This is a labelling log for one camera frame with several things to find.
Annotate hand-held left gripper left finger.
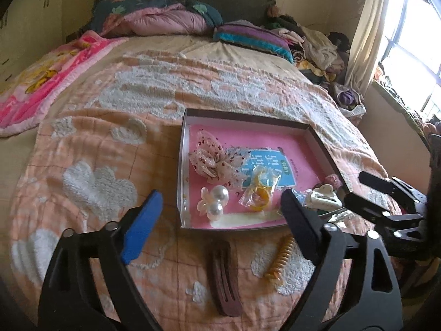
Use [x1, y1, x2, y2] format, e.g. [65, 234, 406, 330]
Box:
[37, 189, 164, 331]

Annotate beige bed sheet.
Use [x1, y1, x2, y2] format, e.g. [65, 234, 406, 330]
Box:
[0, 34, 312, 180]

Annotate pink cartoon blanket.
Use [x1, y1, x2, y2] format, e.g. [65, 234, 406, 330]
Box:
[0, 30, 128, 138]

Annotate window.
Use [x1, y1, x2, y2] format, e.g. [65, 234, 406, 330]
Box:
[379, 0, 441, 118]

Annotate clear plastic packet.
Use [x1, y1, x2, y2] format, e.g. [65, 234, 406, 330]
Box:
[326, 210, 355, 225]

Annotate yellow hair ties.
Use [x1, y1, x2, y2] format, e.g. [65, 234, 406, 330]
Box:
[238, 165, 279, 212]

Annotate green windowsill cloth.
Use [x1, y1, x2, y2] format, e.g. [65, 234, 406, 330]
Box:
[374, 65, 441, 145]

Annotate pearl hair clip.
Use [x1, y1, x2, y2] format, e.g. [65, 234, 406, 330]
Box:
[197, 185, 230, 218]

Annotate brown hair clip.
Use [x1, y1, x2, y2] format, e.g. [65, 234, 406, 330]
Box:
[208, 239, 243, 317]

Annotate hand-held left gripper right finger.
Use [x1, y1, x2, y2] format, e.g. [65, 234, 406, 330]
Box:
[280, 189, 404, 331]

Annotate dotted sheer bow scrunchie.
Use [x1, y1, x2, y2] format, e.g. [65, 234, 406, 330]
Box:
[189, 130, 254, 189]

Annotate peach quilt with white clouds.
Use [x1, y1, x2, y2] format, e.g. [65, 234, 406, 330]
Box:
[9, 53, 404, 331]

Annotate cream wardrobe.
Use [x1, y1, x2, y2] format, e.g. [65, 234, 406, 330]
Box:
[0, 0, 69, 87]

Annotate purple striped pillow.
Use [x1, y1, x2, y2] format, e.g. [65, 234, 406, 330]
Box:
[212, 21, 293, 63]

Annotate pile of clothes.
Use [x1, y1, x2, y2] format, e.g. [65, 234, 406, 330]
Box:
[265, 5, 352, 83]

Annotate pink and blue floral duvet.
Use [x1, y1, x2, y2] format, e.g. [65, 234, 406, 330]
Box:
[88, 0, 224, 37]

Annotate shallow box with pink inside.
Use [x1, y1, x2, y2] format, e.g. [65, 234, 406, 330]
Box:
[177, 108, 352, 230]

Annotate orange spiral hair tie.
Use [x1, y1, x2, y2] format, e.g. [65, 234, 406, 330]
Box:
[264, 236, 295, 281]

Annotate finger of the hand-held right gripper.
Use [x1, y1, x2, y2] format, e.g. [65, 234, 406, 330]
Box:
[345, 192, 424, 232]
[358, 171, 431, 212]

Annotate blue hair accessory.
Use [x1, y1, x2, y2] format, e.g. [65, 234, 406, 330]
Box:
[289, 188, 311, 207]

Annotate cream curtain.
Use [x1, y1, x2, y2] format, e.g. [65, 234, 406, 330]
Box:
[345, 0, 410, 92]

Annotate white hair claw clip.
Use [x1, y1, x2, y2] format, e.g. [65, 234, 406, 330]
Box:
[305, 183, 342, 212]

